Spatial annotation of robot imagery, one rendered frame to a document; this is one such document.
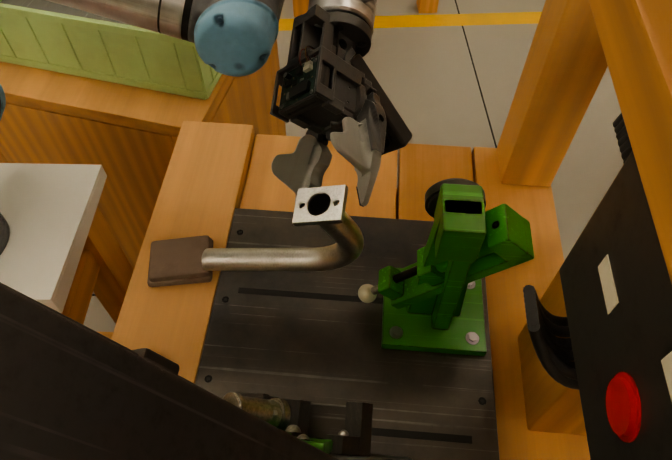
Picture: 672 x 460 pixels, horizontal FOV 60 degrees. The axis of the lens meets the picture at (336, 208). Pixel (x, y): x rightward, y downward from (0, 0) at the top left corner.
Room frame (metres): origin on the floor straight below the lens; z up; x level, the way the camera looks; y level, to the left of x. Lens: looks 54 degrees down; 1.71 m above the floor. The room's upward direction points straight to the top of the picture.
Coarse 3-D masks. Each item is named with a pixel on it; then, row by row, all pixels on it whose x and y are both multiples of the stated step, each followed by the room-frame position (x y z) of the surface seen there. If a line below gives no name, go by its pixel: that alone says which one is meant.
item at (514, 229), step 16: (496, 208) 0.41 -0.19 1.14; (496, 224) 0.39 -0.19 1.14; (512, 224) 0.39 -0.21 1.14; (528, 224) 0.41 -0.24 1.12; (496, 240) 0.37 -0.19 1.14; (512, 240) 0.36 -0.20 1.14; (528, 240) 0.38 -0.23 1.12; (480, 256) 0.38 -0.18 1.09; (496, 256) 0.37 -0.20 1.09; (512, 256) 0.36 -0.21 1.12; (528, 256) 0.36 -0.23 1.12; (384, 272) 0.41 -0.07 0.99; (400, 272) 0.40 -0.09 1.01; (416, 272) 0.39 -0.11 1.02; (432, 272) 0.37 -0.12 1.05; (480, 272) 0.36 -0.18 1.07; (496, 272) 0.36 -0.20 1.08; (384, 288) 0.38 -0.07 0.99; (400, 288) 0.39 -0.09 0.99; (416, 288) 0.38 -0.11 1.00; (432, 288) 0.37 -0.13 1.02; (400, 304) 0.37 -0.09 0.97
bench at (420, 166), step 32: (256, 160) 0.72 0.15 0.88; (384, 160) 0.72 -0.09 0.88; (416, 160) 0.72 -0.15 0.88; (448, 160) 0.72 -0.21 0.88; (480, 160) 0.72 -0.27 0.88; (256, 192) 0.64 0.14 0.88; (288, 192) 0.64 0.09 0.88; (352, 192) 0.64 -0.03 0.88; (384, 192) 0.64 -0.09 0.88; (416, 192) 0.64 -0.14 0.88; (512, 192) 0.64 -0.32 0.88; (544, 192) 0.64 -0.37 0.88; (544, 224) 0.57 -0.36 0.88; (544, 256) 0.51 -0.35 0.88; (512, 288) 0.45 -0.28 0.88; (544, 288) 0.45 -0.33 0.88; (512, 320) 0.39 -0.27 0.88; (512, 352) 0.34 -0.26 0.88; (512, 384) 0.29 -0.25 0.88; (512, 416) 0.24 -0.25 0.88; (512, 448) 0.20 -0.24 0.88; (544, 448) 0.20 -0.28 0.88; (576, 448) 0.20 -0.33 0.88
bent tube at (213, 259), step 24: (312, 192) 0.36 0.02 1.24; (336, 192) 0.36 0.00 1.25; (312, 216) 0.34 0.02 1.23; (336, 216) 0.33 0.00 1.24; (336, 240) 0.34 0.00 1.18; (360, 240) 0.35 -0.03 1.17; (216, 264) 0.39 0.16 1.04; (240, 264) 0.39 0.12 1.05; (264, 264) 0.38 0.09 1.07; (288, 264) 0.37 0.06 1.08; (312, 264) 0.37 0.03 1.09; (336, 264) 0.36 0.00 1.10
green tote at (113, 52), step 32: (0, 0) 1.27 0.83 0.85; (0, 32) 1.09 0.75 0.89; (32, 32) 1.07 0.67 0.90; (64, 32) 1.04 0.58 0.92; (96, 32) 1.03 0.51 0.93; (128, 32) 1.00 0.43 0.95; (32, 64) 1.08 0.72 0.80; (64, 64) 1.06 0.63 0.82; (96, 64) 1.04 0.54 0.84; (128, 64) 1.02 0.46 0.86; (160, 64) 0.99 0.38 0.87; (192, 64) 0.98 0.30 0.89; (192, 96) 0.98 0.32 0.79
